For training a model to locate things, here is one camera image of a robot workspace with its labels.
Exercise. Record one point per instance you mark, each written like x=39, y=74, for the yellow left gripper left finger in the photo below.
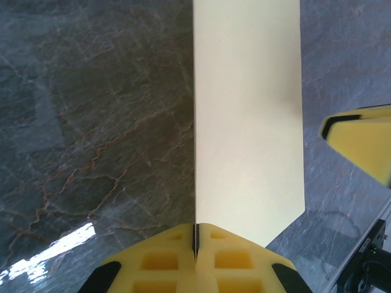
x=146, y=262

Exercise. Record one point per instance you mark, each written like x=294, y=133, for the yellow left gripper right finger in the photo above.
x=244, y=262

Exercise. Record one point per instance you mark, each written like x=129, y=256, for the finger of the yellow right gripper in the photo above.
x=372, y=110
x=360, y=146

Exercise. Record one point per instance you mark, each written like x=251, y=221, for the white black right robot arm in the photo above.
x=366, y=268

